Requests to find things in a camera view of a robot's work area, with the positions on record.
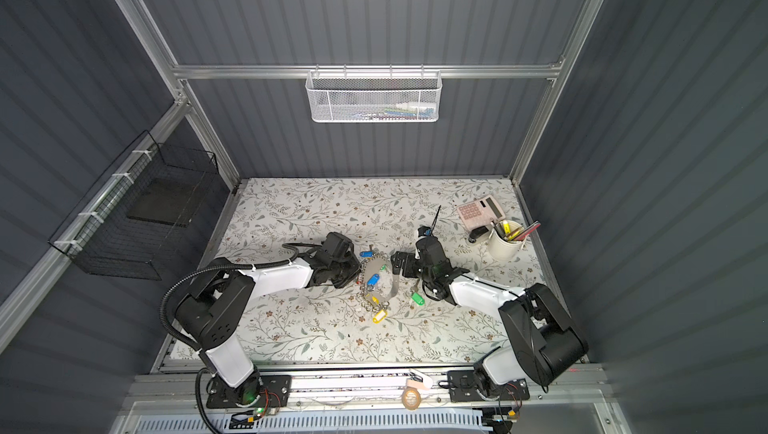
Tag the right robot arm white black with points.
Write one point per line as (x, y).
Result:
(543, 339)

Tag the key with green tag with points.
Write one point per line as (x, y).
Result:
(415, 295)

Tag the tape roll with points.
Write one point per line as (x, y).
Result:
(411, 398)

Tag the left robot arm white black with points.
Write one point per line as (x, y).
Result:
(204, 308)

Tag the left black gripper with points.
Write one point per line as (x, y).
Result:
(356, 268)

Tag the white pen cup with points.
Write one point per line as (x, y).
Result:
(503, 249)

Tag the white cable duct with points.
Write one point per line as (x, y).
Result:
(429, 420)

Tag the pink pen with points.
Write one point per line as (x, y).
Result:
(526, 231)

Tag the pink calculator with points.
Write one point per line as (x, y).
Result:
(480, 212)

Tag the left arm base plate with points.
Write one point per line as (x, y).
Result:
(258, 391)

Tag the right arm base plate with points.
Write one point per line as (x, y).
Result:
(467, 385)

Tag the white wire mesh basket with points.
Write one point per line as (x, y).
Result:
(392, 98)

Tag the keyring bunch with grey strap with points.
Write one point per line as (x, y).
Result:
(377, 282)

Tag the black wire basket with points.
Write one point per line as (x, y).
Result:
(134, 226)

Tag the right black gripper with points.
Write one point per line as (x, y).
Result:
(410, 258)

